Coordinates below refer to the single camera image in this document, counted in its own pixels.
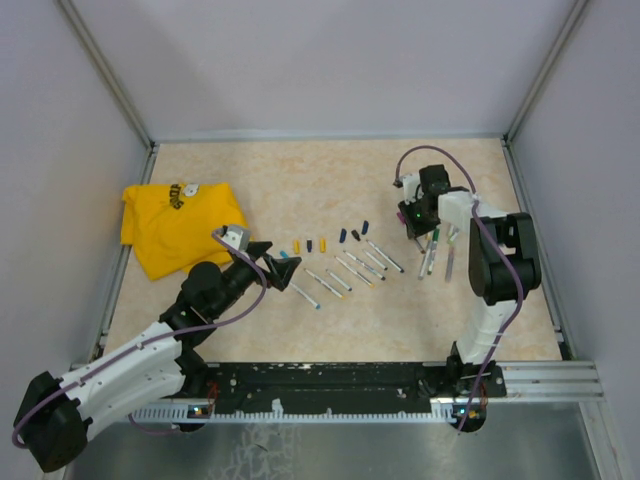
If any right corner aluminium post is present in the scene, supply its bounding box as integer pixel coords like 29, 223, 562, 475
502, 0, 591, 145

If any navy capped white marker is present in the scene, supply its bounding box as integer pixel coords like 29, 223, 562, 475
366, 240, 405, 273

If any dark green capped marker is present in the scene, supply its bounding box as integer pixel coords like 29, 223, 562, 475
427, 227, 440, 275

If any black eraser-cap white marker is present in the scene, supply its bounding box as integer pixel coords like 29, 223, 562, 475
363, 249, 388, 271

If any magenta capped white marker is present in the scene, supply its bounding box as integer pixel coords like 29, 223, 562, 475
396, 211, 426, 255

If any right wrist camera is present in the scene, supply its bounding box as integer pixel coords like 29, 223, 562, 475
393, 173, 423, 205

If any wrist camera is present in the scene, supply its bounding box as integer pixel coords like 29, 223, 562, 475
219, 224, 251, 252
393, 173, 423, 205

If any corner aluminium post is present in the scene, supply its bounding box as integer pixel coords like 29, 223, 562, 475
54, 0, 155, 150
502, 0, 591, 145

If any dark blue capped marker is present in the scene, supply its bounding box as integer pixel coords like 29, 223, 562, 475
343, 250, 386, 281

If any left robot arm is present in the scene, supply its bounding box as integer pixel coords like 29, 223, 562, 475
11, 242, 301, 472

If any white cable duct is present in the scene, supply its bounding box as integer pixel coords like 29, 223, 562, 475
129, 403, 471, 424

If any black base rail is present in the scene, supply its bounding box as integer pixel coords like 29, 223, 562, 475
149, 359, 506, 416

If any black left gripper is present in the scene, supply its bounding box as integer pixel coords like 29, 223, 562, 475
210, 241, 300, 317

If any yellow t-shirt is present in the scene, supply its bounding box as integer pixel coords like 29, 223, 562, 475
121, 183, 248, 281

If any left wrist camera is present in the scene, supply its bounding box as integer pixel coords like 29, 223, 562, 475
219, 224, 251, 252

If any yellow capped clear pen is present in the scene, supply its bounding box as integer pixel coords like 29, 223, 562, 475
334, 256, 375, 288

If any orange capped white marker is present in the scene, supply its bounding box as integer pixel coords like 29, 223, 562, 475
418, 239, 433, 280

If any purple grey marker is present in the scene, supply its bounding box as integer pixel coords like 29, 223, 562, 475
445, 244, 455, 283

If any lime green capped marker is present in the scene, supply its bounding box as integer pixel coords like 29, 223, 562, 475
447, 226, 460, 245

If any left corner aluminium post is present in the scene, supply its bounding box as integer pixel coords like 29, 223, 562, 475
54, 0, 155, 150

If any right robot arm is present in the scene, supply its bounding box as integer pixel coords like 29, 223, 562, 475
394, 164, 542, 396

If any blue eraser-cap white marker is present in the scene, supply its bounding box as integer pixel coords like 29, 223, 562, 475
325, 269, 353, 292

